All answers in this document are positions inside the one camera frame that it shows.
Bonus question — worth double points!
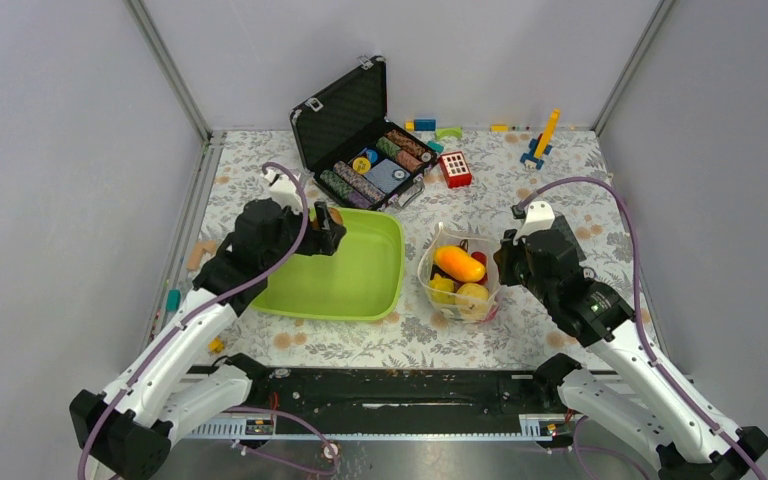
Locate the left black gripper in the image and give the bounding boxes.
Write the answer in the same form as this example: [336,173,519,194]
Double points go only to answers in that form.
[263,200,345,271]

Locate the yellow lemon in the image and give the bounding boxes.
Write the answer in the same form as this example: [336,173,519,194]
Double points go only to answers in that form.
[455,283,490,322]

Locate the orange mango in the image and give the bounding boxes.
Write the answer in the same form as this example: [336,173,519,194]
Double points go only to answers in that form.
[433,245,486,283]

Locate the clear zip top bag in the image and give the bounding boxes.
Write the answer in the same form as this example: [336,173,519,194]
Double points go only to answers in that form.
[416,222,501,323]

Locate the yellow banana piece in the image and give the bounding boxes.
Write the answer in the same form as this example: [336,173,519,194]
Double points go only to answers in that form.
[427,274,457,305]

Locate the brown kiwi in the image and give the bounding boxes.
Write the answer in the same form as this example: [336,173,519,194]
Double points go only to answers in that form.
[328,207,344,225]

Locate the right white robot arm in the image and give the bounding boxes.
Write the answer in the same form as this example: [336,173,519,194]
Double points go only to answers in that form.
[493,201,768,479]

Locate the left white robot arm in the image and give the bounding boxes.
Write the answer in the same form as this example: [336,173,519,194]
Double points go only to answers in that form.
[69,164,347,479]

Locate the green plastic tray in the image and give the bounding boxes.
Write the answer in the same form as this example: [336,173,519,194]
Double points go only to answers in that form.
[250,208,406,322]

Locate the black poker chip case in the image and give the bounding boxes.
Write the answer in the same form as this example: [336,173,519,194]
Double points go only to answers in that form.
[289,55,439,211]

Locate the blue yellow block tower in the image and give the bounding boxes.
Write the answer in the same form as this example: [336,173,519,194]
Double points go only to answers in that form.
[520,108,561,170]

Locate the red building block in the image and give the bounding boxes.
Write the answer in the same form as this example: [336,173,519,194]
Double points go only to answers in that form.
[438,151,473,189]

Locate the tan wooden block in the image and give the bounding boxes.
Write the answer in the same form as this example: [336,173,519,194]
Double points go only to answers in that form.
[185,240,218,272]

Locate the blue block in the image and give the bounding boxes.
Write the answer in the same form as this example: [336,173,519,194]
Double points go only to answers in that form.
[412,118,437,132]

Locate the green arch block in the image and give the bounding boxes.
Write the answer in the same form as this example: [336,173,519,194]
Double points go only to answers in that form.
[435,127,463,140]

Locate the blue grey floor blocks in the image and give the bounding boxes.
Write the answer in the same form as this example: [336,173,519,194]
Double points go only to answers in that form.
[164,289,182,312]

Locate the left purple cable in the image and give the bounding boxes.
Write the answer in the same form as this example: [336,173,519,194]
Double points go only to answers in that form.
[75,161,342,480]

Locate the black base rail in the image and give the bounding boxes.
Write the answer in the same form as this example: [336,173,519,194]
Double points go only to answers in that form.
[211,354,573,438]

